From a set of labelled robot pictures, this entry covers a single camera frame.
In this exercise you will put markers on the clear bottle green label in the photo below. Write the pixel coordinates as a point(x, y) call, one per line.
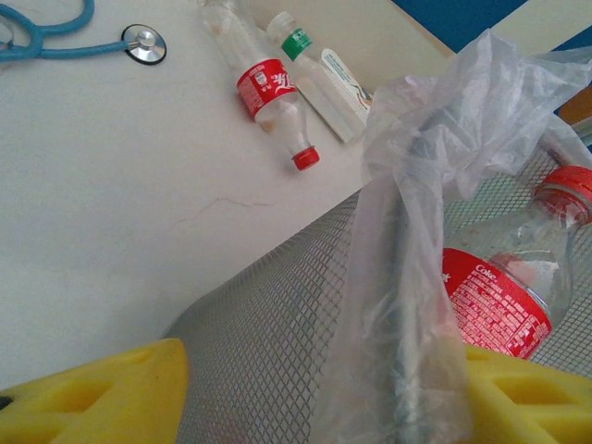
point(296, 42)

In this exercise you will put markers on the clear bottle red label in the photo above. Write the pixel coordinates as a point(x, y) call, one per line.
point(266, 88)
point(499, 300)

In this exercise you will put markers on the white box blue print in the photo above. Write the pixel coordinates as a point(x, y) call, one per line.
point(342, 74)

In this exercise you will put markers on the grey metal mesh bin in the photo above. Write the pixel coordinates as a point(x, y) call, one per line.
point(259, 333)

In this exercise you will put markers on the blue stethoscope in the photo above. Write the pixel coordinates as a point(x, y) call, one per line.
point(147, 44)

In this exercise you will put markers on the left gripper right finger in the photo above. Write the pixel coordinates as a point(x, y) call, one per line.
point(532, 407)

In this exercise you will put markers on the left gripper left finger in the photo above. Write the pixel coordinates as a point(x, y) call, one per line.
point(83, 402)

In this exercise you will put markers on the clear plastic bin liner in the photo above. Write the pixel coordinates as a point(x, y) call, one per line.
point(407, 231)

